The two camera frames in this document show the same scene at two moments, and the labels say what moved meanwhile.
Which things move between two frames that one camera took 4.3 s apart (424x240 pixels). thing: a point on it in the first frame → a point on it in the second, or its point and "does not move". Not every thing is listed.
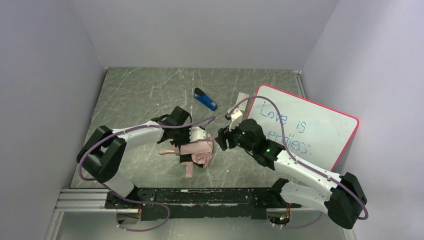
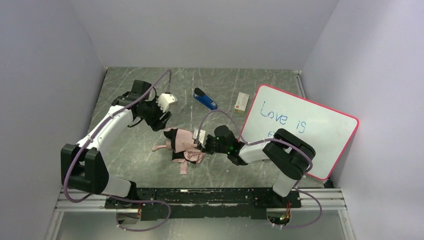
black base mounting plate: (155, 204) does not move
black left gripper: (185, 158) → (160, 119)
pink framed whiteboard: (314, 133) does not move
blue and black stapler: (200, 96) does not move
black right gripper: (226, 138) → (205, 145)
